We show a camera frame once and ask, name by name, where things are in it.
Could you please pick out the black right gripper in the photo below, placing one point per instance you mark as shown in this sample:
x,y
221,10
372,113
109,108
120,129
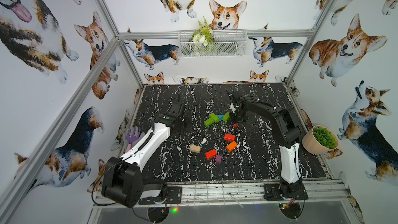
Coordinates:
x,y
232,117

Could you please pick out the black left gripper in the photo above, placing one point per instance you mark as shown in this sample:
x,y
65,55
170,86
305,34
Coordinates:
x,y
179,123

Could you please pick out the green block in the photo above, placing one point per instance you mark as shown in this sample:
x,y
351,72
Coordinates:
x,y
208,122
214,117
226,117

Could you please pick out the teal triangle block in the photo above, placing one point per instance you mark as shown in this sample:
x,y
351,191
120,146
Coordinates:
x,y
219,117

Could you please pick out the orange block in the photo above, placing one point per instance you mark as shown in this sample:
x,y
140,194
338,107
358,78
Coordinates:
x,y
231,146

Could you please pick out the natural wood block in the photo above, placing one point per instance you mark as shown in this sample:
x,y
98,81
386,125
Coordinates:
x,y
195,148

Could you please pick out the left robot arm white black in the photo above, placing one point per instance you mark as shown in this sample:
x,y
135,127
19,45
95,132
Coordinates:
x,y
122,180

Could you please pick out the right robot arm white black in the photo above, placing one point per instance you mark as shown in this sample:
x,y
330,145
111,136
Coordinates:
x,y
287,132

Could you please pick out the purple cube block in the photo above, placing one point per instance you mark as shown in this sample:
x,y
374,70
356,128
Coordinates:
x,y
218,159

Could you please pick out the purple toy rake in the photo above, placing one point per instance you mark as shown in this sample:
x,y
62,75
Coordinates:
x,y
132,135

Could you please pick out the artificial fern with flower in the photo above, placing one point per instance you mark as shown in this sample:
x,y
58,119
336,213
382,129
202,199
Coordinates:
x,y
201,38

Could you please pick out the pink pot green plant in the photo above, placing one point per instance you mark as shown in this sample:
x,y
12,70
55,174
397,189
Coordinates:
x,y
320,139

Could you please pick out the white wire basket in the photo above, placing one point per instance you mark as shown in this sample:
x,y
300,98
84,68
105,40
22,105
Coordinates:
x,y
226,44

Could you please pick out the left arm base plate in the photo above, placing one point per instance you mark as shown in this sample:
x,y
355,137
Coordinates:
x,y
168,195

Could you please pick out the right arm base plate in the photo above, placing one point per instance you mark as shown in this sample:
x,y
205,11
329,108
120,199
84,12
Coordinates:
x,y
283,191

